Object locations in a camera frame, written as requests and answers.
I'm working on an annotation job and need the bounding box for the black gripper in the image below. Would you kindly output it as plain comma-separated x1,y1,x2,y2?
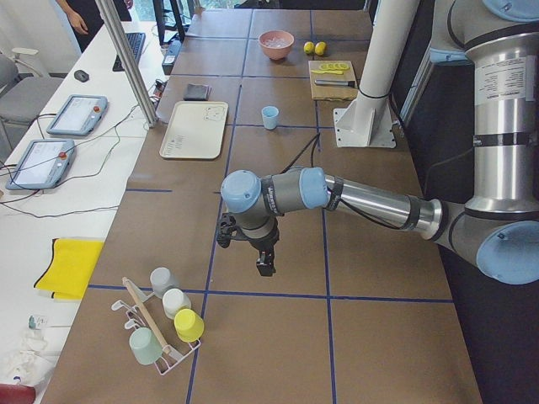
243,222,280,277

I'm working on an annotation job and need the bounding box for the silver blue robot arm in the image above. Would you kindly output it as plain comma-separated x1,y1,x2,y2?
216,1,538,284

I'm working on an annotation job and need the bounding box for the yellow cup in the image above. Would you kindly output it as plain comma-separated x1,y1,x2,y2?
173,308,205,343

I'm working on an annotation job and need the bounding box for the white cup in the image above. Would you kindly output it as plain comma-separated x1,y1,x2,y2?
162,288,191,320

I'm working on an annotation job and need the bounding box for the grey cup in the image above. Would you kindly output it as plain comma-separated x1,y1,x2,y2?
150,267,179,299

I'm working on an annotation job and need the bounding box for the mint green cup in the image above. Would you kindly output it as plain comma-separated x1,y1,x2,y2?
129,327,162,365

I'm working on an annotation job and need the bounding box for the light blue plastic cup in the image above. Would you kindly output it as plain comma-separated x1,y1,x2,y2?
261,105,280,130

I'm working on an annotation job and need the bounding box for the pink bowl of ice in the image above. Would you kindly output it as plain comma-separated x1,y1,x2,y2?
259,30,295,61

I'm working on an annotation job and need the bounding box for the cream bear tray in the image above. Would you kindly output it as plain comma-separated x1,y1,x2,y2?
159,101,228,160

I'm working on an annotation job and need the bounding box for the wooden cutting board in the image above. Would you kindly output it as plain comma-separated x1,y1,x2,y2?
308,61,358,100

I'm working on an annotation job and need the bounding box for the grey folded cloth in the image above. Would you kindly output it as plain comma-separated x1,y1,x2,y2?
183,83,211,101

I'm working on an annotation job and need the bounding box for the black silver muddler stick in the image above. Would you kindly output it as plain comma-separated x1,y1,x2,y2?
314,79,355,88

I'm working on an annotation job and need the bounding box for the yellow cloth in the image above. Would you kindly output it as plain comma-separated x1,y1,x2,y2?
34,238,104,300

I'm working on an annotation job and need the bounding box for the yellow plastic knife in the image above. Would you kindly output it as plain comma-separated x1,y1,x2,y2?
310,69,344,76

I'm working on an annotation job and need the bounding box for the yellow lemon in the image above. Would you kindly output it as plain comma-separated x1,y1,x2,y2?
303,41,315,55
314,41,327,56

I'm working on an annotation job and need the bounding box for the teach pendant far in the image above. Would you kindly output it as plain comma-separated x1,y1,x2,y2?
46,94,109,136

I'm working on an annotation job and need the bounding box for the teach pendant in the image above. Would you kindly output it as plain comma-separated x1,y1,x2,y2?
6,139,75,190
46,94,109,136

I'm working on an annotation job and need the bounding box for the teach pendant near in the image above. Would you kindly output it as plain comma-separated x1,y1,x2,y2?
6,139,75,190

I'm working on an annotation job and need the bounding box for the black keyboard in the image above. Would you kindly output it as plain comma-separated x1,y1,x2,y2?
112,32,147,72

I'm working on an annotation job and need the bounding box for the black computer mouse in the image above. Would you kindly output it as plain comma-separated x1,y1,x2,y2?
73,70,89,82

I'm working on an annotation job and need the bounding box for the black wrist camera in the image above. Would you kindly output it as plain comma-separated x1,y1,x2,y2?
216,213,245,248

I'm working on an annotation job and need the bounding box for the wooden rack handle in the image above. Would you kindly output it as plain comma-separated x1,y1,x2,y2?
122,277,172,354

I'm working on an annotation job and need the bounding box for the black camera cable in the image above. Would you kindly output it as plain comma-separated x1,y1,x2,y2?
280,133,412,231

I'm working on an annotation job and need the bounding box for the white wire cup rack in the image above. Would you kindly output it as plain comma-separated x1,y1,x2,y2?
110,294,202,375

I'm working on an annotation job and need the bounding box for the white pedestal column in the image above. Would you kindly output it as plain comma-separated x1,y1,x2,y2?
334,0,419,148

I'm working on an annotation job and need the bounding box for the aluminium frame post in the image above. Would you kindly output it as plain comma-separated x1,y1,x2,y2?
95,0,157,128

